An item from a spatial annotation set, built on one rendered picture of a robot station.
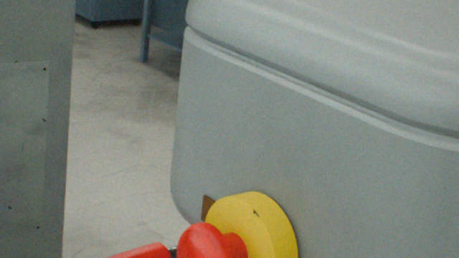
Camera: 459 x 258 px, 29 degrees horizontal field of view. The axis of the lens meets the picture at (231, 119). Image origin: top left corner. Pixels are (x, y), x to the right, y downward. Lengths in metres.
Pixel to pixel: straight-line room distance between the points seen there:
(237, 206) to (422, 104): 0.12
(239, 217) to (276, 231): 0.02
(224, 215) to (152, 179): 4.49
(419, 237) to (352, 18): 0.12
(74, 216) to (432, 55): 4.13
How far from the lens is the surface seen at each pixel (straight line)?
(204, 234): 0.46
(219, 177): 0.51
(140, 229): 4.41
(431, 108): 0.40
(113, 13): 8.08
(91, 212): 4.55
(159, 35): 7.10
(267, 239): 0.46
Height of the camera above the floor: 1.98
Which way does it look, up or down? 19 degrees down
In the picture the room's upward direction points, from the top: 7 degrees clockwise
